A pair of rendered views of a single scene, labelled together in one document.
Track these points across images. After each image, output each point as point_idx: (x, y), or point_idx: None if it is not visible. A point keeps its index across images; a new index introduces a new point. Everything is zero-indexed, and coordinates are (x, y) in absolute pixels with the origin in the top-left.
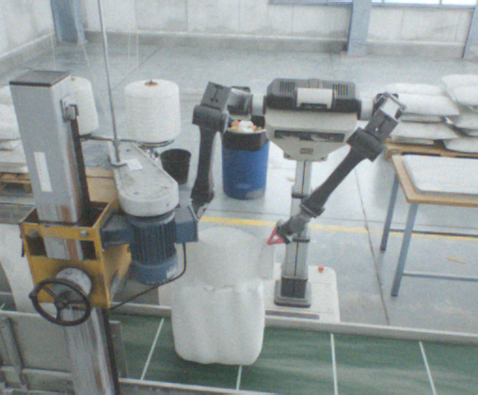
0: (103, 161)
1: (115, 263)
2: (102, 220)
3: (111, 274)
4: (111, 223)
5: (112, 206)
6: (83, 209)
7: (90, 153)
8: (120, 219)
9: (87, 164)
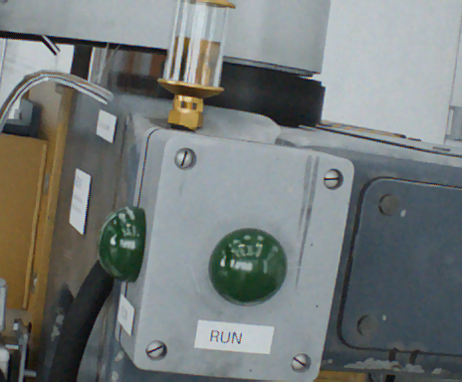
0: (327, 127)
1: (7, 332)
2: (33, 90)
3: (2, 333)
4: (13, 120)
5: (42, 97)
6: (101, 58)
7: None
8: None
9: (383, 135)
